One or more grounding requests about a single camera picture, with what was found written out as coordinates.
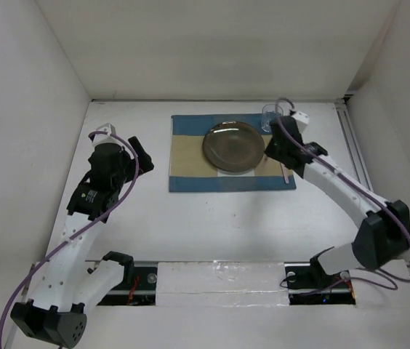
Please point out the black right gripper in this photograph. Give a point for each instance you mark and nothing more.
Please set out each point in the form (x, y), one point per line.
(270, 151)

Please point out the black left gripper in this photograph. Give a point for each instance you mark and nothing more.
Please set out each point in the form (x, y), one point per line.
(144, 158)

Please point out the blue beige checked placemat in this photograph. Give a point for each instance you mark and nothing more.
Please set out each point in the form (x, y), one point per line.
(190, 172)

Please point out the brown ceramic plate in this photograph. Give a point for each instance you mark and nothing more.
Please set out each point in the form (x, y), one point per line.
(233, 146)

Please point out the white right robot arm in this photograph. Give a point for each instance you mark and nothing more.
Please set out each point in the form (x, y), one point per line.
(380, 229)

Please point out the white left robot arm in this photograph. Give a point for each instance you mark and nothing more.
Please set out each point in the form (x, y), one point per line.
(56, 311)

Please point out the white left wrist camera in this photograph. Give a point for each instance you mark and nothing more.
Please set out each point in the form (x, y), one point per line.
(104, 131)

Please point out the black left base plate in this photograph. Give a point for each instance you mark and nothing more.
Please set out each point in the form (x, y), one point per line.
(141, 292)

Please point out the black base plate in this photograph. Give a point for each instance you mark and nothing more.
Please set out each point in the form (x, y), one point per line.
(141, 292)
(307, 286)

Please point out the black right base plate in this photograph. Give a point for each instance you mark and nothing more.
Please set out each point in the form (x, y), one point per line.
(307, 286)

